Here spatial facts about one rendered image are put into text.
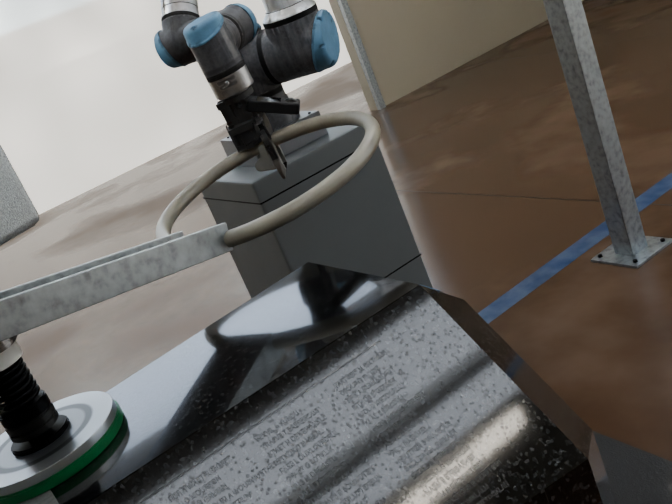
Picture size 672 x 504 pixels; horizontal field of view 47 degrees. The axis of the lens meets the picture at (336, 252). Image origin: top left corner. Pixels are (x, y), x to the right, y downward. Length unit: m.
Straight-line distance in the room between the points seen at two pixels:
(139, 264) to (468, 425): 0.54
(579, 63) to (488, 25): 5.29
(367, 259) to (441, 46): 5.43
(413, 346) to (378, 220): 1.13
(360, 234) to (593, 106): 0.93
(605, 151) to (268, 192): 1.20
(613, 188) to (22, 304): 2.09
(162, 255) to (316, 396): 0.36
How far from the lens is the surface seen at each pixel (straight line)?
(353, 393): 1.05
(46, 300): 1.12
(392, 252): 2.24
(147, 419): 1.13
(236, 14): 1.79
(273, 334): 1.18
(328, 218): 2.11
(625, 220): 2.82
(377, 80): 7.05
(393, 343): 1.09
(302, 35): 2.07
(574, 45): 2.63
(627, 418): 2.12
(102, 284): 1.17
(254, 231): 1.33
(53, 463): 1.09
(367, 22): 7.05
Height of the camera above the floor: 1.26
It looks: 19 degrees down
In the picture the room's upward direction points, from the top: 23 degrees counter-clockwise
